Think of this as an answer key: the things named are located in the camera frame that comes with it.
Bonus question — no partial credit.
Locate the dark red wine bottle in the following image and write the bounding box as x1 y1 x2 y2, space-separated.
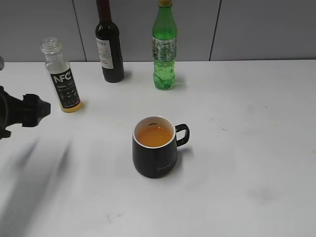
95 0 124 83

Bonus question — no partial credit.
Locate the black mug white inside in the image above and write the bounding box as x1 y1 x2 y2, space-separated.
132 116 190 178

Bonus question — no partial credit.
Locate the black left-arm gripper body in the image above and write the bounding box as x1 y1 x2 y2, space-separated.
0 86 51 139

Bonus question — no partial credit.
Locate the green soda bottle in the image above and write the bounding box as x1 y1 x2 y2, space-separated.
152 0 178 90

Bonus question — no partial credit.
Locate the NFC orange juice bottle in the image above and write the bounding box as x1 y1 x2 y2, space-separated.
40 37 83 113

